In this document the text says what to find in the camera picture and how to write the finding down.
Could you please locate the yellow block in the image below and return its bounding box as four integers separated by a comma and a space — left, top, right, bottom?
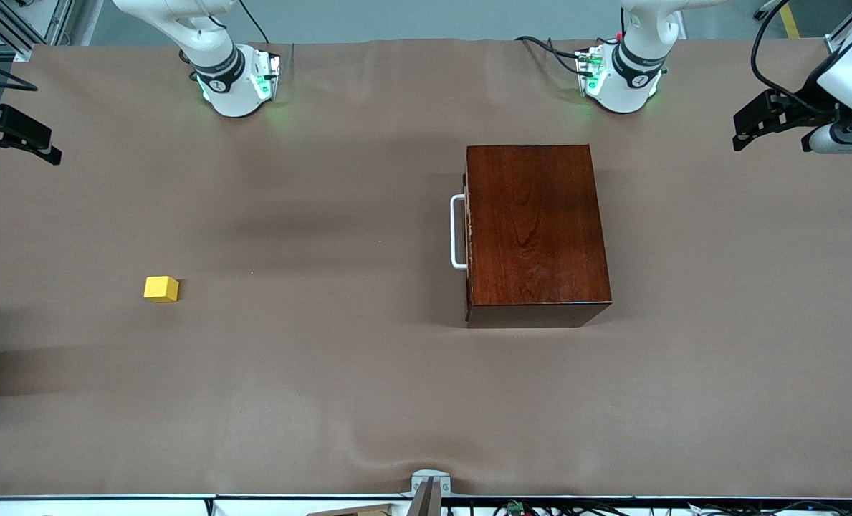
144, 276, 180, 303

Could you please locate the light wood drawer white handle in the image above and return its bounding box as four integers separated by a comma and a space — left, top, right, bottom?
451, 172, 469, 316

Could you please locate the dark brown wooden cabinet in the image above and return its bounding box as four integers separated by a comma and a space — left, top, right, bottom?
466, 144, 612, 329

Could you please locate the large table cover mat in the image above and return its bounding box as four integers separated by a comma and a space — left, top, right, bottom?
0, 37, 852, 499

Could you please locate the brown cardboard piece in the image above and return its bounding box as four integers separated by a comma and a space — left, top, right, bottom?
307, 504, 398, 516

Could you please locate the black left arm base cable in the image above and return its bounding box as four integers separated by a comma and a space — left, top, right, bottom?
515, 34, 598, 78

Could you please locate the black arm base cable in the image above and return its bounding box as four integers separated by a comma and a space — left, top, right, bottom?
238, 0, 269, 45
515, 34, 598, 78

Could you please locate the black right arm base cable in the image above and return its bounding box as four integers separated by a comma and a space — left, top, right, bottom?
238, 0, 269, 45

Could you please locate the grey metal clamp bracket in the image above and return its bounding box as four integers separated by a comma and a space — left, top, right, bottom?
406, 469, 452, 516

